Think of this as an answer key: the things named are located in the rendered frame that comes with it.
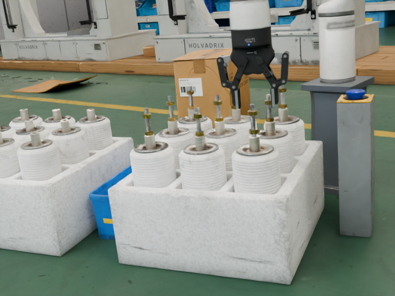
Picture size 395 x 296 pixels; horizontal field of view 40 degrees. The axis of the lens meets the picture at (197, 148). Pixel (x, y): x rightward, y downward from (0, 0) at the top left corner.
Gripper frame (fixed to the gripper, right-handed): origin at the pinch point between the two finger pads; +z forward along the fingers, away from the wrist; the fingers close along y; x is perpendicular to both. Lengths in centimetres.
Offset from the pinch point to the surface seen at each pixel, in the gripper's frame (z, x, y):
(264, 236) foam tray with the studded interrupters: 24.9, -8.5, 1.2
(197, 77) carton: 14, 108, -39
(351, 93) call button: 2.5, 14.6, 18.3
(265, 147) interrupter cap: 9.9, 1.0, 1.2
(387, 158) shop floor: 36, 68, 31
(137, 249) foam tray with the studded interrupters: 31.1, -4.1, -27.4
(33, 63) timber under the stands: 33, 331, -247
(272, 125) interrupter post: 8.0, 10.5, 1.7
